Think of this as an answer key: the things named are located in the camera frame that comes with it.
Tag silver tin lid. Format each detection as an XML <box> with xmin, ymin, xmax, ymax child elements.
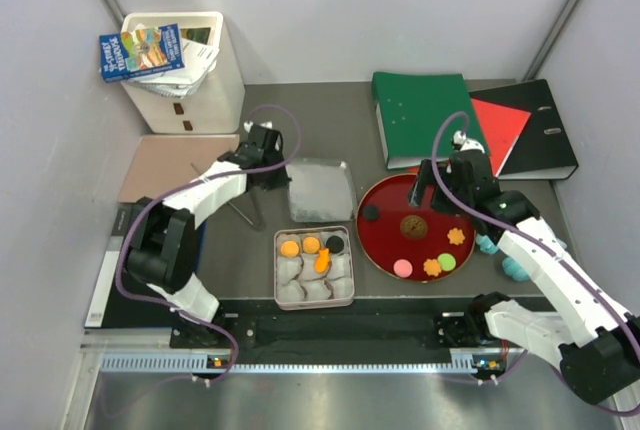
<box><xmin>286</xmin><ymin>158</ymin><xmax>357</xmax><ymax>223</ymax></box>

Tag black sandwich cookie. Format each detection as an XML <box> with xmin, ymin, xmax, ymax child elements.
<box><xmin>326</xmin><ymin>235</ymin><xmax>345</xmax><ymax>254</ymax></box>
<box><xmin>361</xmin><ymin>204</ymin><xmax>380</xmax><ymax>222</ymax></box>

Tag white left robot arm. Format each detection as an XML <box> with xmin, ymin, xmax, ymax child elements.
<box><xmin>116</xmin><ymin>122</ymin><xmax>289</xmax><ymax>347</ymax></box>

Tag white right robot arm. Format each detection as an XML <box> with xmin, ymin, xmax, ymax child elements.
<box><xmin>408</xmin><ymin>131</ymin><xmax>639</xmax><ymax>405</ymax></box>

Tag red folder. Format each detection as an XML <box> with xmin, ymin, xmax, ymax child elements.
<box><xmin>407</xmin><ymin>97</ymin><xmax>532</xmax><ymax>179</ymax></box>

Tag white storage bin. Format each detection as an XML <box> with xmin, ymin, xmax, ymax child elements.
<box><xmin>122</xmin><ymin>11</ymin><xmax>245</xmax><ymax>134</ymax></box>

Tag orange flower cookie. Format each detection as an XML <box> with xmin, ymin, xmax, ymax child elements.
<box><xmin>447</xmin><ymin>228</ymin><xmax>466</xmax><ymax>246</ymax></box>
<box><xmin>423</xmin><ymin>259</ymin><xmax>442</xmax><ymax>277</ymax></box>

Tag red round lacquer tray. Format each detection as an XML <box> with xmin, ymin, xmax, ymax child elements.
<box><xmin>355</xmin><ymin>173</ymin><xmax>476</xmax><ymax>284</ymax></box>

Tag green macaron cookie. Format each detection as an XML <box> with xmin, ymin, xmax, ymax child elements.
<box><xmin>437</xmin><ymin>253</ymin><xmax>457</xmax><ymax>272</ymax></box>

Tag pink sandwich cookie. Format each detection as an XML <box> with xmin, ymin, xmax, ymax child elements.
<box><xmin>393</xmin><ymin>259</ymin><xmax>413</xmax><ymax>278</ymax></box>

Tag light blue cat headphones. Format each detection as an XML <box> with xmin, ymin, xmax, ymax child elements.
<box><xmin>473</xmin><ymin>232</ymin><xmax>569</xmax><ymax>282</ymax></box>

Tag pink notebook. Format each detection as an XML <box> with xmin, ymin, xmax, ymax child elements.
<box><xmin>118</xmin><ymin>135</ymin><xmax>239</xmax><ymax>203</ymax></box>

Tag white papers in bin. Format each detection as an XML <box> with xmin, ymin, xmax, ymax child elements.
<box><xmin>128</xmin><ymin>27</ymin><xmax>219</xmax><ymax>99</ymax></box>

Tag pink cookie tin box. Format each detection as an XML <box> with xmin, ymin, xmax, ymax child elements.
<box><xmin>273</xmin><ymin>225</ymin><xmax>355</xmax><ymax>311</ymax></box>

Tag blue paperback book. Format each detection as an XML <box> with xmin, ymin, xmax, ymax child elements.
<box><xmin>99</xmin><ymin>24</ymin><xmax>185</xmax><ymax>83</ymax></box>

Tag black notebook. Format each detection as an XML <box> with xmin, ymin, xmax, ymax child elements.
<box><xmin>83</xmin><ymin>204</ymin><xmax>209</xmax><ymax>330</ymax></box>

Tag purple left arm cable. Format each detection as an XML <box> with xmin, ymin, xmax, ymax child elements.
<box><xmin>115</xmin><ymin>103</ymin><xmax>302</xmax><ymax>381</ymax></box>

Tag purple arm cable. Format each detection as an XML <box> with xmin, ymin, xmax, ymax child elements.
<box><xmin>431</xmin><ymin>111</ymin><xmax>640</xmax><ymax>419</ymax></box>
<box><xmin>115</xmin><ymin>103</ymin><xmax>302</xmax><ymax>381</ymax></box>

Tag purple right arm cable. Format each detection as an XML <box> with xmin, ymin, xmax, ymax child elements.
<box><xmin>431</xmin><ymin>111</ymin><xmax>640</xmax><ymax>419</ymax></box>

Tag green ring binder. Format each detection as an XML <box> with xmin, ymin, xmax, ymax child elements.
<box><xmin>371</xmin><ymin>71</ymin><xmax>488</xmax><ymax>170</ymax></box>

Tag black ring binder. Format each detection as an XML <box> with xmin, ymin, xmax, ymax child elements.
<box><xmin>470</xmin><ymin>79</ymin><xmax>579</xmax><ymax>180</ymax></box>

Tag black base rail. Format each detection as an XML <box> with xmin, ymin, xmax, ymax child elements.
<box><xmin>169</xmin><ymin>296</ymin><xmax>541</xmax><ymax>351</ymax></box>

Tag grey cable duct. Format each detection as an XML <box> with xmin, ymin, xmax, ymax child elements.
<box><xmin>100</xmin><ymin>353</ymin><xmax>505</xmax><ymax>374</ymax></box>

